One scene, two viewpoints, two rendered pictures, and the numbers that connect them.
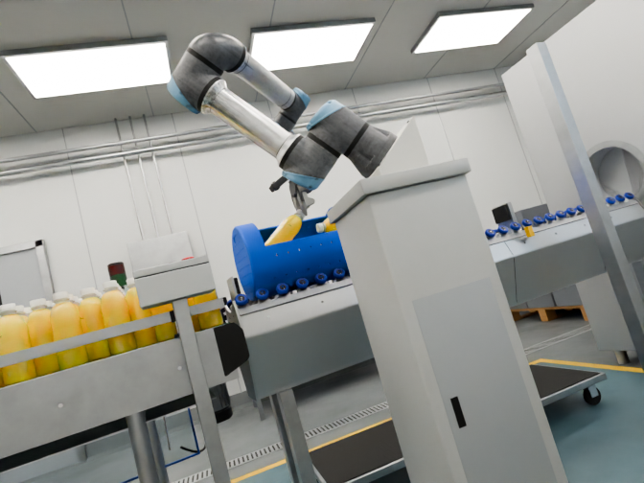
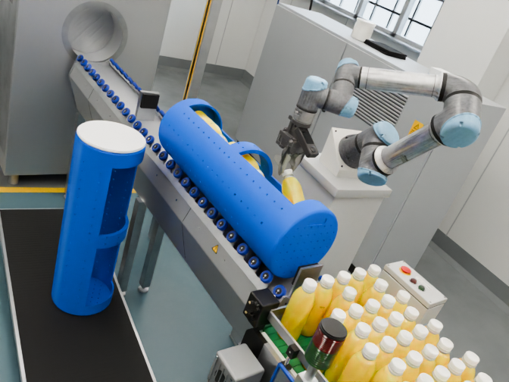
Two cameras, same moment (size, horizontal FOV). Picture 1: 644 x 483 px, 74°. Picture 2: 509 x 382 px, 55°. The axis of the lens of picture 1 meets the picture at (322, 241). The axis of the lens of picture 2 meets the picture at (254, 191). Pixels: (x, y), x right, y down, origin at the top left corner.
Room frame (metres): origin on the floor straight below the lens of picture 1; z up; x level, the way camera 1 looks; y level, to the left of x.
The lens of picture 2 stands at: (2.27, 1.54, 1.93)
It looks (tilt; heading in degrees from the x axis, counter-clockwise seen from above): 27 degrees down; 249
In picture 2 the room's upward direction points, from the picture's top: 20 degrees clockwise
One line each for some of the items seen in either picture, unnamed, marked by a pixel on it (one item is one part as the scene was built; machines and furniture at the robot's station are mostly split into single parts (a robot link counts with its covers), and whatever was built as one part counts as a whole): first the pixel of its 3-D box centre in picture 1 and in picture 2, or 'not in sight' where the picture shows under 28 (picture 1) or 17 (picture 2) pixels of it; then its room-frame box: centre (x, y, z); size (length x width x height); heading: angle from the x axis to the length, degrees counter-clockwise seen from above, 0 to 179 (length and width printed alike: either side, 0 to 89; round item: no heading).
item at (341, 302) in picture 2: not in sight; (336, 318); (1.49, 0.53, 1.00); 0.07 x 0.07 x 0.19
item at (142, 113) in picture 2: (505, 220); (147, 106); (2.05, -0.88, 1.00); 0.10 x 0.04 x 0.15; 23
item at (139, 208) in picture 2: not in sight; (129, 248); (2.01, -0.59, 0.31); 0.06 x 0.06 x 0.63; 23
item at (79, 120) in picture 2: not in sight; (74, 157); (2.39, -1.50, 0.31); 0.06 x 0.06 x 0.63; 23
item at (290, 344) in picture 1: (473, 277); (161, 170); (1.95, -0.62, 0.79); 2.17 x 0.29 x 0.34; 113
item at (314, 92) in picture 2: not in sight; (313, 94); (1.61, 0.03, 1.52); 0.09 x 0.08 x 0.11; 163
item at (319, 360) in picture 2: (119, 281); (321, 351); (1.73, 0.85, 1.18); 0.06 x 0.06 x 0.05
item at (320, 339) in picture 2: (116, 270); (329, 336); (1.73, 0.85, 1.23); 0.06 x 0.06 x 0.04
